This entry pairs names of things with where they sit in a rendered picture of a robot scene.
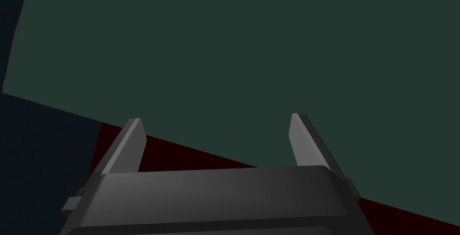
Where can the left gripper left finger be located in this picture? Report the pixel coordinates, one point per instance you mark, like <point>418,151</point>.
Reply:
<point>125,151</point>

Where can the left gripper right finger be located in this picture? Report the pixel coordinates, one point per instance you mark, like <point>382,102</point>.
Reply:
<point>309,145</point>

